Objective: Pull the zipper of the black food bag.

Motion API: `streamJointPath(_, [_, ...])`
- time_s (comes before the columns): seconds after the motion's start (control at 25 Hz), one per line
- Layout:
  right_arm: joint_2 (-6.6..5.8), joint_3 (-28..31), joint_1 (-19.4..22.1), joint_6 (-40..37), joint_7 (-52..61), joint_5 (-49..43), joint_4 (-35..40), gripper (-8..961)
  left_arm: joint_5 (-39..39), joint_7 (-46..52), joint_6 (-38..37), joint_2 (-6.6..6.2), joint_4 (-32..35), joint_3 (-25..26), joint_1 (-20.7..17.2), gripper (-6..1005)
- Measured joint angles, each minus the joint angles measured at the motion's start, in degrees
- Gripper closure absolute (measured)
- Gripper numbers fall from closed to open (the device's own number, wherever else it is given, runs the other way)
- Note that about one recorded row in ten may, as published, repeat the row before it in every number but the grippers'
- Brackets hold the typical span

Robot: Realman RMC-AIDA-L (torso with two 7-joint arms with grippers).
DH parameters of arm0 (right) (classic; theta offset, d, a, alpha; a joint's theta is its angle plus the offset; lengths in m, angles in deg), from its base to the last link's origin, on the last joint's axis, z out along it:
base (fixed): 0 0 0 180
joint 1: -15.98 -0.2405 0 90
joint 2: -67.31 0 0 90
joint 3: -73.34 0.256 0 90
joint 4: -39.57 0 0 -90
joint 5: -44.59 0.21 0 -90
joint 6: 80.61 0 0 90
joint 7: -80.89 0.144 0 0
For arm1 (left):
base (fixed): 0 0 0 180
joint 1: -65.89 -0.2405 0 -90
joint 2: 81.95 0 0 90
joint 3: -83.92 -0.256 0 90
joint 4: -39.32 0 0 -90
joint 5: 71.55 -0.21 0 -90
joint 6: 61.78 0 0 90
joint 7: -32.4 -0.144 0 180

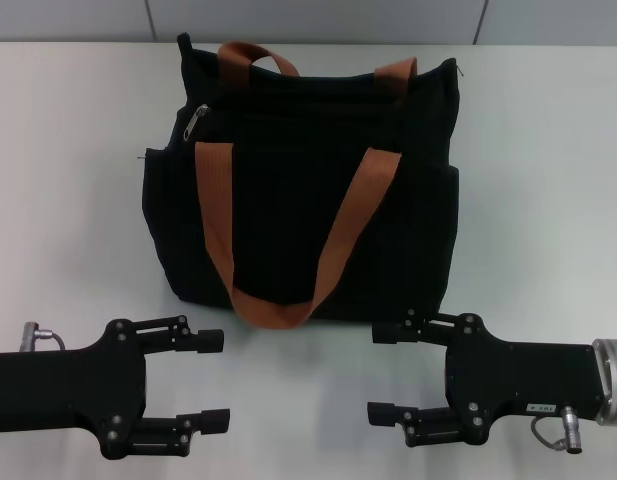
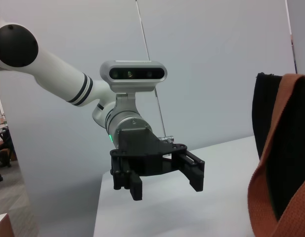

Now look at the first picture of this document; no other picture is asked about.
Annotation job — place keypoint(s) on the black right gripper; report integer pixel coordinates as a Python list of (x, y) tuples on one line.
[(528, 380)]

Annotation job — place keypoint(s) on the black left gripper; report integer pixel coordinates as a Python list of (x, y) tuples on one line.
[(63, 390)]

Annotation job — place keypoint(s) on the silver zipper pull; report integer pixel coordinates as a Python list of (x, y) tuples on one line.
[(195, 124)]

